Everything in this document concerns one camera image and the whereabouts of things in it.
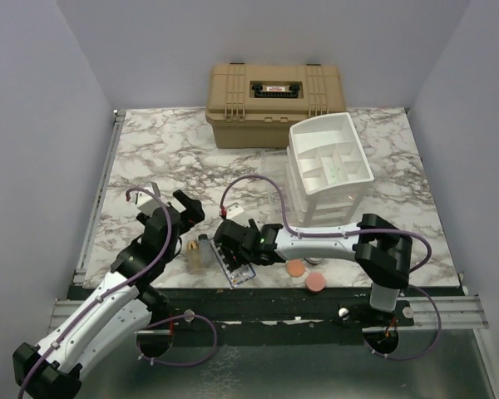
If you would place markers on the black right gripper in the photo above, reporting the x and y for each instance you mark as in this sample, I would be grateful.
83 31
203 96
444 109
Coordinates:
234 259

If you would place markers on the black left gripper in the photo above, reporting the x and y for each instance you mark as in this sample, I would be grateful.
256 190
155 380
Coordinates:
193 214

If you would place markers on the pink round makeup sponge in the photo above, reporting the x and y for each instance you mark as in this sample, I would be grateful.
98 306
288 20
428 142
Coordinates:
315 282

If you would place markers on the white plastic drawer organizer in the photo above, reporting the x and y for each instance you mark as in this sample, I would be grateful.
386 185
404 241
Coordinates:
328 172

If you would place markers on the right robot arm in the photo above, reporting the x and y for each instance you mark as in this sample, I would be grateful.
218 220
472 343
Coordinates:
381 250

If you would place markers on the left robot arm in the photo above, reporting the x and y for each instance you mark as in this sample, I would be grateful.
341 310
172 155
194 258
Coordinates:
123 302

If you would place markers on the orange round makeup sponge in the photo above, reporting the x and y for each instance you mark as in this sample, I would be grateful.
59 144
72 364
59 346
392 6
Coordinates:
296 268

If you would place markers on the gold cap lotion bottle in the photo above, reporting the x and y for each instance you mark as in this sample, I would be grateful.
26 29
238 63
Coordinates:
193 256

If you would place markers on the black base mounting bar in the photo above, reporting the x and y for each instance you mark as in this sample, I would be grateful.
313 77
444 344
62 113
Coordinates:
184 317

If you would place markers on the tan plastic toolbox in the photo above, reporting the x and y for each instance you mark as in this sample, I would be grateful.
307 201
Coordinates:
240 121

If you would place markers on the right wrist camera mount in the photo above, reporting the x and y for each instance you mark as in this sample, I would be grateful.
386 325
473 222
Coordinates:
234 212

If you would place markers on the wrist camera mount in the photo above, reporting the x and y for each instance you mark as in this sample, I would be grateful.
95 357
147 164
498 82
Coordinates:
145 199
234 212

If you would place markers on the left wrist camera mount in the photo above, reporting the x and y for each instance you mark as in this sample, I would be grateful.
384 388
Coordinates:
145 199

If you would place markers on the black toolbox handle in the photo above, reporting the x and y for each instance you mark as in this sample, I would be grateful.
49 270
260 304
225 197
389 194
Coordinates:
291 91

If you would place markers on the right aluminium extrusion rail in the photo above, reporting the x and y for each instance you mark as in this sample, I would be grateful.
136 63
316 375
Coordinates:
455 313

